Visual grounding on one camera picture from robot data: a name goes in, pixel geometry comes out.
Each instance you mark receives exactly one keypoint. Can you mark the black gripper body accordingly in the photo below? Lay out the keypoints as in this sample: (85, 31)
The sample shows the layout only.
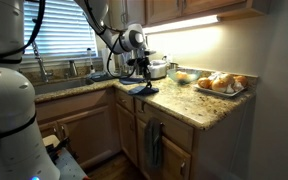
(141, 62)

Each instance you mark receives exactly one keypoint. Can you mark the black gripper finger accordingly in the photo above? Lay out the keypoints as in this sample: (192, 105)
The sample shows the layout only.
(148, 79)
(144, 74)

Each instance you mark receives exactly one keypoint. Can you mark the blue towel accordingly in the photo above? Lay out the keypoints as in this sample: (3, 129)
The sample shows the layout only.
(142, 90)
(130, 80)

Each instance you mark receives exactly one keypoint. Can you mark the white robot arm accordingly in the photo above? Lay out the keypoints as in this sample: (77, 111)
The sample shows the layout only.
(23, 155)

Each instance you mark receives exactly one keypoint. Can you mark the folded blue towel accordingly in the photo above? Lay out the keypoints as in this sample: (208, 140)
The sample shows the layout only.
(130, 80)

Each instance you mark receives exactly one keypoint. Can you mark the grey hanging towel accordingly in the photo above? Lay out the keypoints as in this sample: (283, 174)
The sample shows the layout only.
(153, 143)

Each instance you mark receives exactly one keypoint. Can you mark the silver kitchen appliance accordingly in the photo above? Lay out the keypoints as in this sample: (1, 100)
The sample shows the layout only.
(157, 69)

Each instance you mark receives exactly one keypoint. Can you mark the glass fruit bowl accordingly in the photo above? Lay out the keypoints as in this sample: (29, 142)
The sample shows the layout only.
(183, 75)

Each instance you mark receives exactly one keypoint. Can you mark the under-cabinet light bar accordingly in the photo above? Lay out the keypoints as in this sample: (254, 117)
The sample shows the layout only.
(182, 24)

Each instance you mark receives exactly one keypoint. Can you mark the wooden lower cabinets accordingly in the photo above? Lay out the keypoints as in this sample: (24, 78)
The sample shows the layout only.
(199, 131)

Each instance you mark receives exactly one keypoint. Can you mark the white plate of bread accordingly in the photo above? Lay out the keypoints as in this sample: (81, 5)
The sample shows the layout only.
(222, 84)

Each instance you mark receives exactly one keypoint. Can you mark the window blinds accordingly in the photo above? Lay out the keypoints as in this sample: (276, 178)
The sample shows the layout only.
(65, 32)

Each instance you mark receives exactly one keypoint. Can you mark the chrome kitchen faucet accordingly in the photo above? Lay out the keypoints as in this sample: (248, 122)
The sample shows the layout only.
(44, 74)

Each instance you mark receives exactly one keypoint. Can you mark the stainless steel sink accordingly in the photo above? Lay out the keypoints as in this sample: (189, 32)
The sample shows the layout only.
(53, 87)

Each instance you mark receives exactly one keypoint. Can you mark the dish brush white handle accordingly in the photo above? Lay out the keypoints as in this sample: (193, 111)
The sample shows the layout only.
(89, 53)

